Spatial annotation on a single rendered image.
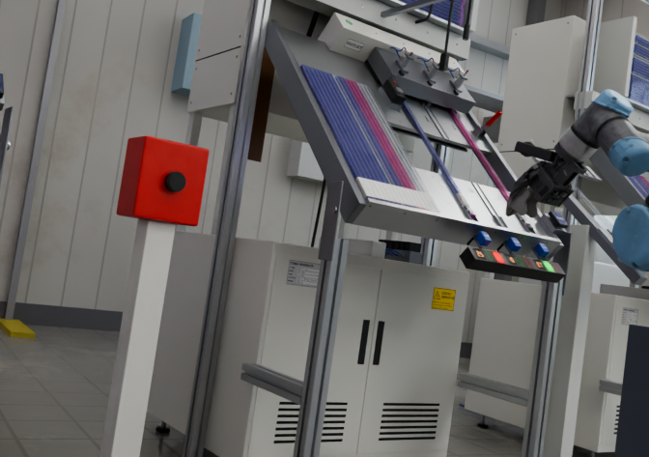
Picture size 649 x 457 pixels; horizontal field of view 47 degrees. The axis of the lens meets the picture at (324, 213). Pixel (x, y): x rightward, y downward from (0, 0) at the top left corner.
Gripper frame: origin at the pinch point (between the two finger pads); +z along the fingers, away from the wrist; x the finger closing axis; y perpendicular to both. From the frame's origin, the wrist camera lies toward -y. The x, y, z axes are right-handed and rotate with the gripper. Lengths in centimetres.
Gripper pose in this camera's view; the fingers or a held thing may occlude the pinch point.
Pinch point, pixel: (509, 209)
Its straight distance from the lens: 179.7
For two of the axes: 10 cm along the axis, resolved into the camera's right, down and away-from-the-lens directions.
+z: -5.0, 7.0, 5.2
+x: 8.1, 1.5, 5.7
